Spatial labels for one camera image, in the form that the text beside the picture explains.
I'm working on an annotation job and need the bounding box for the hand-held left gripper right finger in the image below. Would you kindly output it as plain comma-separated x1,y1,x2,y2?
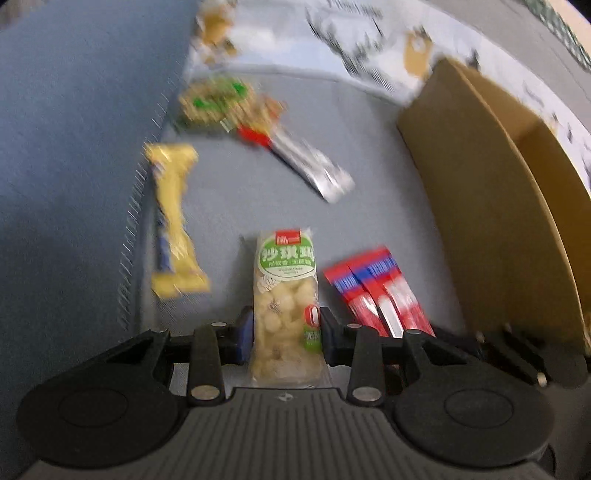
318,306,481,408

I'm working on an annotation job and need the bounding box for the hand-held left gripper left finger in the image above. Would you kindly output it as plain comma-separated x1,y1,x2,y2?
90,308,256,408

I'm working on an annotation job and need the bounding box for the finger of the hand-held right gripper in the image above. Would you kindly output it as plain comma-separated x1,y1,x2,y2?
475,323,583,391

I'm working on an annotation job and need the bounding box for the red blue stick packet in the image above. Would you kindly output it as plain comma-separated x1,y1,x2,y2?
323,261,391,337
348,247,437,339

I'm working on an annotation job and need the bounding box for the green label nut snack packet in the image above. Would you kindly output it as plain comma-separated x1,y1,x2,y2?
248,227,329,389

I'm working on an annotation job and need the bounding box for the brown cardboard box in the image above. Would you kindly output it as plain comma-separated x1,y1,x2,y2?
396,58,591,370

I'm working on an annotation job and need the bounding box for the beige snack packet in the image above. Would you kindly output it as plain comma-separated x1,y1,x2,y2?
245,95,288,134

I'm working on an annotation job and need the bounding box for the round grain snack packet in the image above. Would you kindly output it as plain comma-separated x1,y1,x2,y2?
177,76,257,134

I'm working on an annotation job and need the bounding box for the yellow snack packet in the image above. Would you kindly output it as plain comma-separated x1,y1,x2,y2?
144,142,212,300

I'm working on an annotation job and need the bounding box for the silver red snack packet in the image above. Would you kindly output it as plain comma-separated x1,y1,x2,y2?
236,124,356,205

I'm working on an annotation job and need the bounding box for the grey printed bed sheet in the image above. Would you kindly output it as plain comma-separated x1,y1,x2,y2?
124,0,591,344

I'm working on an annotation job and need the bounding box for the blue upholstered bench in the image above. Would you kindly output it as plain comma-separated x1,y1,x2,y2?
0,0,204,462

